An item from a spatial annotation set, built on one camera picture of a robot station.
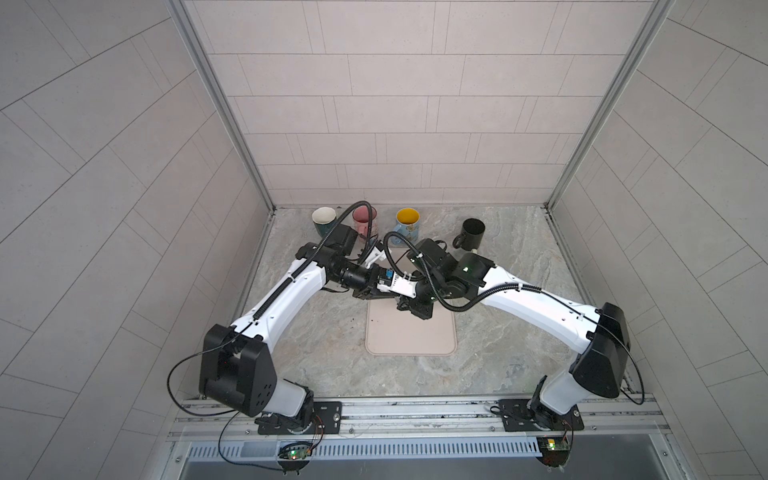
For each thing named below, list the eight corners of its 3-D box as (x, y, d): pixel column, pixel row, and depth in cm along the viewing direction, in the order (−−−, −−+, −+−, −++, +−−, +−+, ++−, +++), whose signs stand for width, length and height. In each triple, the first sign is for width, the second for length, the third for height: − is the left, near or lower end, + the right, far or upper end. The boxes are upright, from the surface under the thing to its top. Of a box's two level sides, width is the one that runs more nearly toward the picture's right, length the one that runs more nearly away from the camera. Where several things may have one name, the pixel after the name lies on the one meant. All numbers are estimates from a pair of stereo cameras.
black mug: (453, 251, 105) (456, 236, 99) (450, 233, 111) (454, 218, 104) (481, 251, 106) (487, 236, 99) (477, 234, 111) (483, 218, 104)
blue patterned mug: (394, 244, 106) (393, 224, 98) (397, 226, 112) (397, 206, 103) (416, 246, 106) (418, 226, 97) (418, 229, 111) (420, 208, 102)
